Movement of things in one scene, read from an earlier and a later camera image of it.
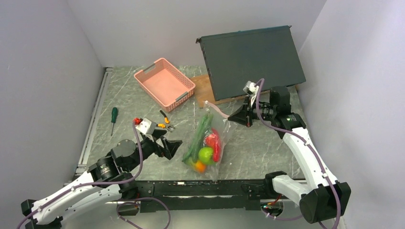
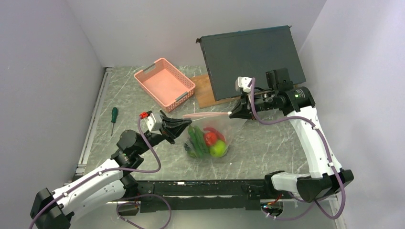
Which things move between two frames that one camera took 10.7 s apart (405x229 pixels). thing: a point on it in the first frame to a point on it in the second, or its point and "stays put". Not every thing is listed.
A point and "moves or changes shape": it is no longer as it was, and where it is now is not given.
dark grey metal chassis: x=233 y=59 stays put
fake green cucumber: x=197 y=144 moves or changes shape
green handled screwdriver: x=114 y=115 stays put
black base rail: x=196 y=195 stays put
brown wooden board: x=203 y=94 stays put
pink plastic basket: x=165 y=84 stays put
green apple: x=206 y=154 to x=219 y=150
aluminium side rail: x=82 y=166 stays put
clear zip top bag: x=203 y=156 moves or changes shape
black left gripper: x=170 y=146 to x=174 y=127
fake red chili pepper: x=216 y=150 to x=219 y=135
